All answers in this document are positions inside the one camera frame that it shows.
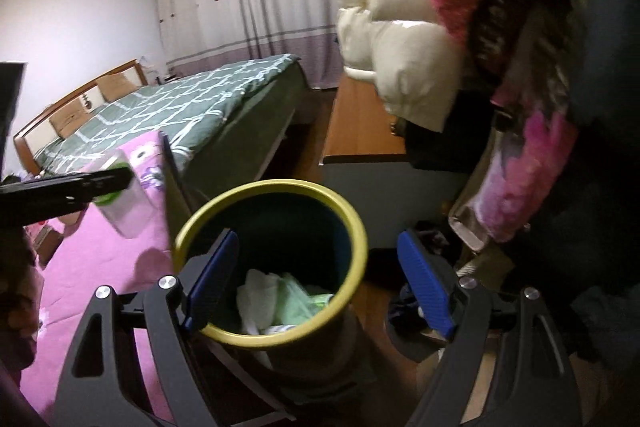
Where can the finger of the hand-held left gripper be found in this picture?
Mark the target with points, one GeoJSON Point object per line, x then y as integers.
{"type": "Point", "coordinates": [65, 189]}

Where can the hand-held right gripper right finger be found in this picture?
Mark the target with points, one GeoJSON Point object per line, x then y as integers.
{"type": "Point", "coordinates": [425, 287]}

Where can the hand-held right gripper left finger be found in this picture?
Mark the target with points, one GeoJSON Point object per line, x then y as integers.
{"type": "Point", "coordinates": [212, 277]}

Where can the white tissue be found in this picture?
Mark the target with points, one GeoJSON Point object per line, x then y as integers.
{"type": "Point", "coordinates": [257, 297]}

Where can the clear plastic cup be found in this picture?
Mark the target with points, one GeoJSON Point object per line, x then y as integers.
{"type": "Point", "coordinates": [132, 212]}

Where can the green plastic packaging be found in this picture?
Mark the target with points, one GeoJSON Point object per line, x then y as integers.
{"type": "Point", "coordinates": [300, 302]}

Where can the yellow-rimmed dark waste bin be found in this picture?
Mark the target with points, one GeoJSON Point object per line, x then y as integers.
{"type": "Point", "coordinates": [300, 189]}

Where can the brown pillow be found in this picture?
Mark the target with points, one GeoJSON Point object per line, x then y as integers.
{"type": "Point", "coordinates": [70, 119]}
{"type": "Point", "coordinates": [117, 86]}

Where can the pink floral garment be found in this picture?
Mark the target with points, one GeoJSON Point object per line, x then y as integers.
{"type": "Point", "coordinates": [525, 167]}

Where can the bed with green checked duvet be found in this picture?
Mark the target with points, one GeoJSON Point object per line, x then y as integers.
{"type": "Point", "coordinates": [200, 102]}

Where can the wooden cabinet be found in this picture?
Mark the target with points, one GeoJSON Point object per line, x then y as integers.
{"type": "Point", "coordinates": [360, 127]}

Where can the cream puffer jacket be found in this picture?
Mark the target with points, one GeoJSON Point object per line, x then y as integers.
{"type": "Point", "coordinates": [400, 52]}

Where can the leopard print scarf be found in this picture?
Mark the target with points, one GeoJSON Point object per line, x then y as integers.
{"type": "Point", "coordinates": [515, 22]}

